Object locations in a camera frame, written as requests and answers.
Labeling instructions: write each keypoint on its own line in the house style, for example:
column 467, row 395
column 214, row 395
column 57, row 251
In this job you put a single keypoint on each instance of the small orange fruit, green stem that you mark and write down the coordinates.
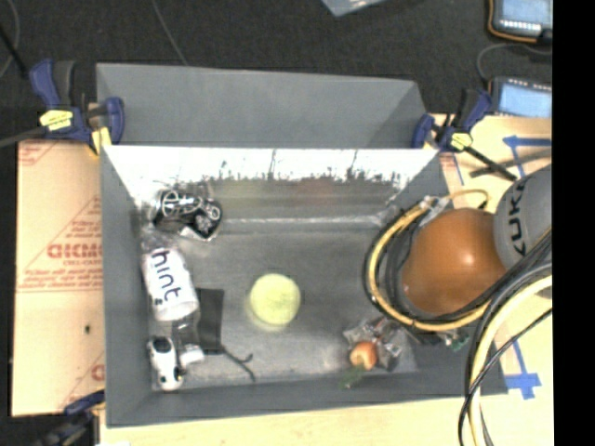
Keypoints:
column 364, row 355

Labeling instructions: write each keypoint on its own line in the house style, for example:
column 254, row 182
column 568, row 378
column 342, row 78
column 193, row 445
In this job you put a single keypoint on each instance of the yellow tennis ball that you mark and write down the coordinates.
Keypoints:
column 275, row 301

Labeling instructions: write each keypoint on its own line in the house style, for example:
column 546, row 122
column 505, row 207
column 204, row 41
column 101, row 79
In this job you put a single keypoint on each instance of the brown cardboard board, red print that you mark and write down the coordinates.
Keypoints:
column 56, row 323

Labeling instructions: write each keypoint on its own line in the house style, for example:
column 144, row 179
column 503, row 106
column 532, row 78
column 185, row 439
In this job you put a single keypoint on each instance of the black and silver patterned pouch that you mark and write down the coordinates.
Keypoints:
column 188, row 212

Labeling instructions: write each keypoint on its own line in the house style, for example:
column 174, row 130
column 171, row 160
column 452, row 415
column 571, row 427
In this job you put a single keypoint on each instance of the grey metal bin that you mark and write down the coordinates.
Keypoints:
column 302, row 109

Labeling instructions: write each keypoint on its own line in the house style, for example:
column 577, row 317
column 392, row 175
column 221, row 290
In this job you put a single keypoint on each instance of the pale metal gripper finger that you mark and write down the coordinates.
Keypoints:
column 391, row 353
column 360, row 331

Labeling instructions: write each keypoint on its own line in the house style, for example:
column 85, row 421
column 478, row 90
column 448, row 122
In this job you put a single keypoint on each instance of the clear plastic bottle, white label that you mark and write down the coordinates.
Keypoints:
column 168, row 284

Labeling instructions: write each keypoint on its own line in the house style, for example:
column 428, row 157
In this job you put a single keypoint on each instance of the white and black toy car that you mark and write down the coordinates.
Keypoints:
column 163, row 363

